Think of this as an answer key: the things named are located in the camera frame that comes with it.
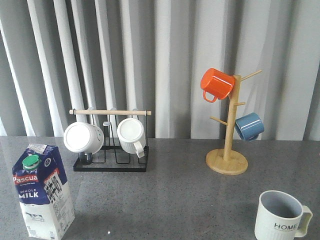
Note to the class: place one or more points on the orange mug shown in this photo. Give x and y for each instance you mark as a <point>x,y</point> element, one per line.
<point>216,85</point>

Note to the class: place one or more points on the white HOME mug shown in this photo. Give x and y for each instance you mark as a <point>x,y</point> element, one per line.
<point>280,216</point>

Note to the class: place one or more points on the grey pleated curtain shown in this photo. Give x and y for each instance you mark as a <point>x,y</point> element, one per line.
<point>58,55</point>

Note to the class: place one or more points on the wooden mug tree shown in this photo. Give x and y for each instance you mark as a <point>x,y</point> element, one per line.
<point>225,160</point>

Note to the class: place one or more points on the blue white milk carton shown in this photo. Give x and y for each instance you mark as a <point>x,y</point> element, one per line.
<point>44,195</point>

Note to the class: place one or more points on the white ribbed mug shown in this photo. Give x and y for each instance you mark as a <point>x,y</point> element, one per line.
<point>131,134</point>

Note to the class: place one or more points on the blue mug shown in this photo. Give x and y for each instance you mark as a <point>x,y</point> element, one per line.
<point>249,127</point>

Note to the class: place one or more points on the white smiley mug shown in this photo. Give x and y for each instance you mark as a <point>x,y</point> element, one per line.
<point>81,137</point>

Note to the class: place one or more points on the black mug rack wooden bar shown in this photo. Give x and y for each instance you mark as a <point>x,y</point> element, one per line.
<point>111,157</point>

